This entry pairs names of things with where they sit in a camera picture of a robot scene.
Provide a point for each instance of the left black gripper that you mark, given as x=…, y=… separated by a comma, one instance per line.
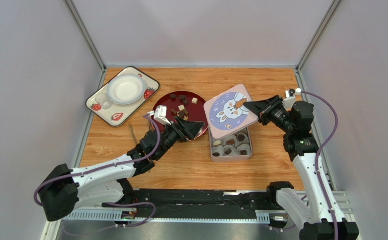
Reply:
x=192, y=128

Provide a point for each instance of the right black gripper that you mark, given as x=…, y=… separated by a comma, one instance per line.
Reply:
x=267, y=110

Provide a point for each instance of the dark red round plate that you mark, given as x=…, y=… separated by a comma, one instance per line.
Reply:
x=192, y=112

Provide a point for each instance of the white oval chocolate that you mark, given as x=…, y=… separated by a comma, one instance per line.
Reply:
x=216, y=143

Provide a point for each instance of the silver tin lid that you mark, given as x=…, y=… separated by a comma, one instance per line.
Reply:
x=226, y=113

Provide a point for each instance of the dark heart chocolate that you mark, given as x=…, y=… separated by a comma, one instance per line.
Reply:
x=243, y=152
x=241, y=137

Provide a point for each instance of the metal tongs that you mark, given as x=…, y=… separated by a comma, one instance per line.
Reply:
x=138, y=127

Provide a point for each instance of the pink square tin box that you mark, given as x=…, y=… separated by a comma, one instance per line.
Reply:
x=231, y=142

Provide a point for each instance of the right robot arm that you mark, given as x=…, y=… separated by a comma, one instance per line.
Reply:
x=321, y=217

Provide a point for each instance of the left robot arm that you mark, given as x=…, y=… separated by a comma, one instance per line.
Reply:
x=67, y=189

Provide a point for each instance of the white square chocolate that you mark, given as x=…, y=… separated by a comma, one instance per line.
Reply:
x=194, y=100

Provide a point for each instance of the white round bowl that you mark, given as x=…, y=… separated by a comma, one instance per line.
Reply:
x=125, y=89

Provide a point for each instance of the small clear glass cup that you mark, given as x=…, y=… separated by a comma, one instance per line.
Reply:
x=103, y=101

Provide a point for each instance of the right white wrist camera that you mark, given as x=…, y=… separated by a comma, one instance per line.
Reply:
x=292, y=93

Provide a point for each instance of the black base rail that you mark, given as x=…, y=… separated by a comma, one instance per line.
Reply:
x=205, y=204

